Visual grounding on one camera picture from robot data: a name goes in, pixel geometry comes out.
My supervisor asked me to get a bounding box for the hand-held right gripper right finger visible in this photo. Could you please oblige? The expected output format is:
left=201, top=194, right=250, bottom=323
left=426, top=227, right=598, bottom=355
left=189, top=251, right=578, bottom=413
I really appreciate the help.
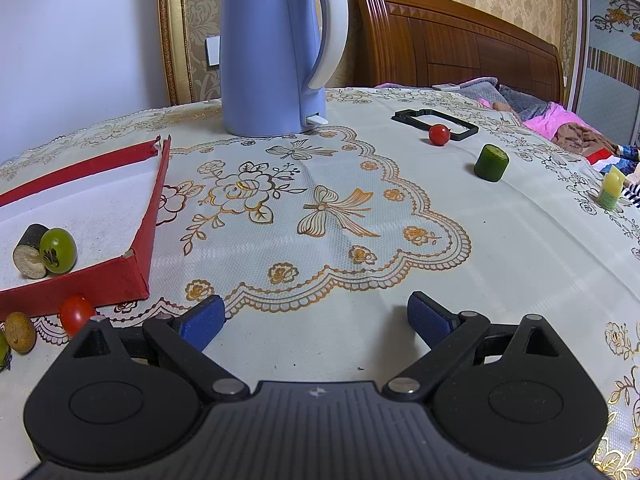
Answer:
left=384, top=291, right=563, bottom=403

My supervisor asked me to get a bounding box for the green cucumber piece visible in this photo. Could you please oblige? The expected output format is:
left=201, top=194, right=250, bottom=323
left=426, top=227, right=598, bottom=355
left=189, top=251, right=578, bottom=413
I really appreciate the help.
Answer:
left=474, top=144, right=510, bottom=182

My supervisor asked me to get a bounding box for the blue electric kettle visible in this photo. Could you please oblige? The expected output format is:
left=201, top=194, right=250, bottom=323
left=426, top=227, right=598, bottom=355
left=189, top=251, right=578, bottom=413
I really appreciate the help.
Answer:
left=220, top=0, right=349, bottom=137

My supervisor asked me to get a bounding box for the black rectangular frame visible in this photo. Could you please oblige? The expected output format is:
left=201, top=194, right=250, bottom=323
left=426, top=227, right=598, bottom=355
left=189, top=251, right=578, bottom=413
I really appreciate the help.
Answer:
left=391, top=108, right=480, bottom=140

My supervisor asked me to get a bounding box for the wooden bed headboard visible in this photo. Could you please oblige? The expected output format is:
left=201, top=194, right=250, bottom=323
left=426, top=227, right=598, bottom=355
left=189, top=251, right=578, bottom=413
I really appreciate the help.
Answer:
left=348, top=0, right=568, bottom=106

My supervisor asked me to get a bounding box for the grey blanket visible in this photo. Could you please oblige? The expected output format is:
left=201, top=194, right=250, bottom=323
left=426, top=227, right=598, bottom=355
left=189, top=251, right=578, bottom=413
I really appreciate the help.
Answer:
left=497, top=85, right=553, bottom=122

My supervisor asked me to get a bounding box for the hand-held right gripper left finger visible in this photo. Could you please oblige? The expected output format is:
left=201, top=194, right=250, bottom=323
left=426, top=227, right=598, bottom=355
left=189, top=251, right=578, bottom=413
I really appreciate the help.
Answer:
left=65, top=295, right=250, bottom=403

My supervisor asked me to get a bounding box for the red cardboard box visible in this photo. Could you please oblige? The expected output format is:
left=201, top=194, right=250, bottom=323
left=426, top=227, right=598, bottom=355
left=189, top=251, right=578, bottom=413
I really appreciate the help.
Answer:
left=0, top=135, right=172, bottom=320

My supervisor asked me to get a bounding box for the small yellow-green bottle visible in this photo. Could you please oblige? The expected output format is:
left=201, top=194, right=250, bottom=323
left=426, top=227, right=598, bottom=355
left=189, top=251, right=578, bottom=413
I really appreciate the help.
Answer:
left=596, top=165, right=626, bottom=211

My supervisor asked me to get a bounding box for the gold picture frame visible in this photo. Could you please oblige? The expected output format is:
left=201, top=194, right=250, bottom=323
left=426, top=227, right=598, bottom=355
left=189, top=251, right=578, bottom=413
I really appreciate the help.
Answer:
left=156, top=0, right=196, bottom=106

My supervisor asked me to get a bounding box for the lace floral tablecloth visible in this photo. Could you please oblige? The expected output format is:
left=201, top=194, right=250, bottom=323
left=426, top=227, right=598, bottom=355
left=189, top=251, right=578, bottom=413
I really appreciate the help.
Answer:
left=0, top=87, right=640, bottom=480

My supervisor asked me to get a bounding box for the brown longan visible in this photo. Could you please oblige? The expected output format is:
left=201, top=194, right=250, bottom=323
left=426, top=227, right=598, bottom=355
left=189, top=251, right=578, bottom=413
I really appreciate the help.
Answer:
left=4, top=311, right=37, bottom=353

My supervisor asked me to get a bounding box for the patterned wardrobe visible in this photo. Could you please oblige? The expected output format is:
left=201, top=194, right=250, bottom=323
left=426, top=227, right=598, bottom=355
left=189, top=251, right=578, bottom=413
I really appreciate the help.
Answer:
left=570, top=0, right=640, bottom=146

